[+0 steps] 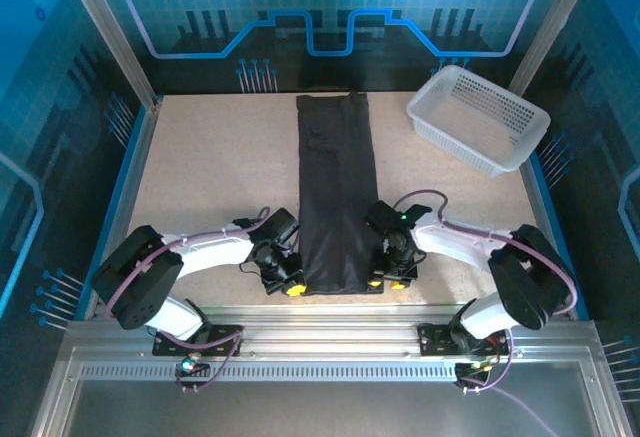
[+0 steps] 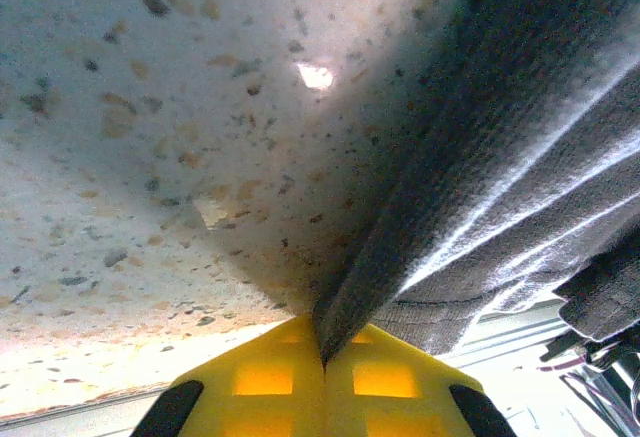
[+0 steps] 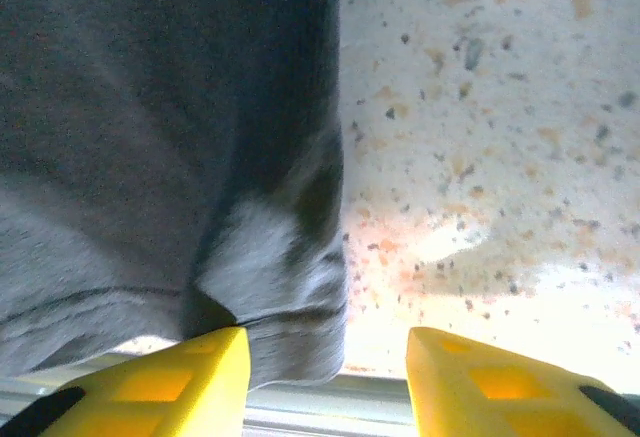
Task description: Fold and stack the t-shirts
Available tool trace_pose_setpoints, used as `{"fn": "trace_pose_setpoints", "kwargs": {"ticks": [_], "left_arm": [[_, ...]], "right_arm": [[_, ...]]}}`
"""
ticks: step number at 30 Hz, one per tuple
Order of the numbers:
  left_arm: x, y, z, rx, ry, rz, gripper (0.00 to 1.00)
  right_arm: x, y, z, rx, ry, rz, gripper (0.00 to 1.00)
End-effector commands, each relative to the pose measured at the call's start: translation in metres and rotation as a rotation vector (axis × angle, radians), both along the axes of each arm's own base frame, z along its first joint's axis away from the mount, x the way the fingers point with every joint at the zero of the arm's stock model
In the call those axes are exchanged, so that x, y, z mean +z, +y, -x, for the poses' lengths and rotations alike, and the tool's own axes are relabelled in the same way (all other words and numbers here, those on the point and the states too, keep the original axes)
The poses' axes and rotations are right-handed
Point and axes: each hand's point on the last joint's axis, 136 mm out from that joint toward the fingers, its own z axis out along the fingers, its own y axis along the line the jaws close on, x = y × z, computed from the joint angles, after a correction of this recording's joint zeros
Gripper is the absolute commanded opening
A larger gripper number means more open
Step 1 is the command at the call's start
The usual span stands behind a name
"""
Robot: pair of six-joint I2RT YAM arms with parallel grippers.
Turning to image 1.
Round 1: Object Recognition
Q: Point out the slotted grey cable duct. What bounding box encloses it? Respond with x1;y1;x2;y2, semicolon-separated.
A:
78;362;464;382

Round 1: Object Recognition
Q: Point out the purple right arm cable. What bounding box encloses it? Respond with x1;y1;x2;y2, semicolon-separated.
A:
394;190;580;393

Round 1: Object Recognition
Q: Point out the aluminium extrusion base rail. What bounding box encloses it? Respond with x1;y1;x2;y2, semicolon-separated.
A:
63;304;604;364

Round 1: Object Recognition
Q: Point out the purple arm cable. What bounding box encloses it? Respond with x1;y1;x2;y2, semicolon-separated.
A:
394;190;580;393
103;205;274;394

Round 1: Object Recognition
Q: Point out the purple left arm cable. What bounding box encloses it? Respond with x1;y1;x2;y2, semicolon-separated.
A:
103;205;274;394

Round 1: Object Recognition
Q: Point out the purple trailing cable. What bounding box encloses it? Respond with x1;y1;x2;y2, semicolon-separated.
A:
474;384;559;437

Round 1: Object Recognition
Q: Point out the black connector board with LEDs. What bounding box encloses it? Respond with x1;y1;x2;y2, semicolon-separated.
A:
453;356;501;384
174;354;212;379

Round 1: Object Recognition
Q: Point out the blue table edge strip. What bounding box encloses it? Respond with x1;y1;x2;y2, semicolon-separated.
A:
528;149;592;321
73;104;151;321

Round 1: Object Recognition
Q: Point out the aluminium frame post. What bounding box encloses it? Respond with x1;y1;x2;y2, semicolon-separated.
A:
505;0;604;101
55;0;164;111

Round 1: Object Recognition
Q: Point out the dark grey t-shirt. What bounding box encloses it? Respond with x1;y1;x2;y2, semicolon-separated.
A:
294;90;386;297

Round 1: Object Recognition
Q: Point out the aluminium table side rail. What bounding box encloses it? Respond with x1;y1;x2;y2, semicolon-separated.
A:
82;99;164;321
518;156;576;319

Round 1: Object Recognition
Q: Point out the grey metal sheet panel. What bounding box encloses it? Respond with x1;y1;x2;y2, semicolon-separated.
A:
62;380;604;437

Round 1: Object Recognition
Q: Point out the white perforated plastic basket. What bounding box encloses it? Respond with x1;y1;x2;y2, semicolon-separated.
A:
405;64;552;179

